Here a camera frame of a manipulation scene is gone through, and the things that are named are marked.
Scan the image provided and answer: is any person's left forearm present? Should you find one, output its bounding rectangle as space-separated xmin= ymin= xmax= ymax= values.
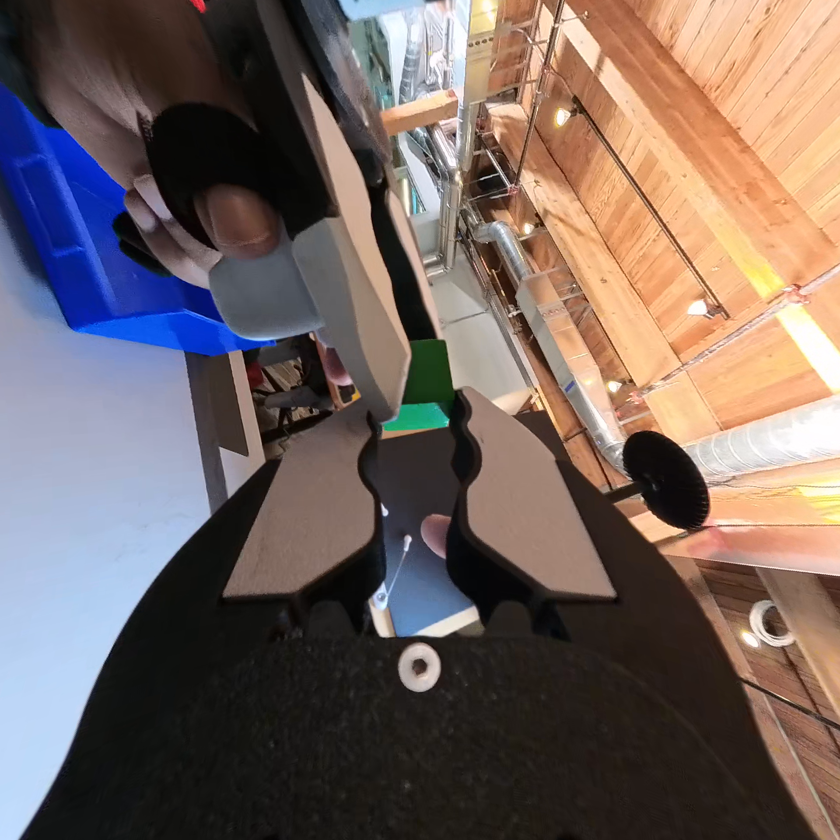
xmin=0 ymin=0 xmax=60 ymax=127

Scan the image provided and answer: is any metal sprinkler pipe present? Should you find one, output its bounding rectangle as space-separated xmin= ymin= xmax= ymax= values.
xmin=630 ymin=262 xmax=840 ymax=403

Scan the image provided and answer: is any blue plastic bin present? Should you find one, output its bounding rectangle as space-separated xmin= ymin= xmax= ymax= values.
xmin=0 ymin=85 xmax=278 ymax=357

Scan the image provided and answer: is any person's right hand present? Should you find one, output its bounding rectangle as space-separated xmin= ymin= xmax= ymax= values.
xmin=420 ymin=513 xmax=454 ymax=560

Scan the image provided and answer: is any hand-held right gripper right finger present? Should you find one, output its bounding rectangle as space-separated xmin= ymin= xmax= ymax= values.
xmin=446 ymin=386 xmax=618 ymax=642

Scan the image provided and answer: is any black round knob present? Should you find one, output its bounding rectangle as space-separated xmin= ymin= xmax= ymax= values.
xmin=607 ymin=431 xmax=711 ymax=532

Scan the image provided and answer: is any small green block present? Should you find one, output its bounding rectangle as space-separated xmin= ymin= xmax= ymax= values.
xmin=382 ymin=338 xmax=458 ymax=433

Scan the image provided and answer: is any black wood-framed board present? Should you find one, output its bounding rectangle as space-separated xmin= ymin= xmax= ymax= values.
xmin=374 ymin=410 xmax=573 ymax=639

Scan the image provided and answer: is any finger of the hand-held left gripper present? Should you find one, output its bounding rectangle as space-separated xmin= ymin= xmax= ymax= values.
xmin=369 ymin=185 xmax=442 ymax=343
xmin=294 ymin=72 xmax=413 ymax=424

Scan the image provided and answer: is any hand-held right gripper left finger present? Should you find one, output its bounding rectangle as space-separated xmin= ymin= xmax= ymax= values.
xmin=222 ymin=406 xmax=388 ymax=634

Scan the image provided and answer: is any silver ventilation duct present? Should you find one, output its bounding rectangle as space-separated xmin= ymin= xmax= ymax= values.
xmin=472 ymin=220 xmax=629 ymax=475

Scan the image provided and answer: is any white cable coil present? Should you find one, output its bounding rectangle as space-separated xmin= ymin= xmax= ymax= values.
xmin=749 ymin=598 xmax=797 ymax=648

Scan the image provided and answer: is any large silver air duct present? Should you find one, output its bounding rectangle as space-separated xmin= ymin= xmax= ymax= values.
xmin=682 ymin=394 xmax=840 ymax=481

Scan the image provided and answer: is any wooden support column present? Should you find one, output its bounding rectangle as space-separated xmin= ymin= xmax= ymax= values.
xmin=381 ymin=88 xmax=462 ymax=137

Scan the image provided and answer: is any silver vertical duct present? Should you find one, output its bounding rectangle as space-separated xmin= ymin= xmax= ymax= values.
xmin=427 ymin=121 xmax=475 ymax=271

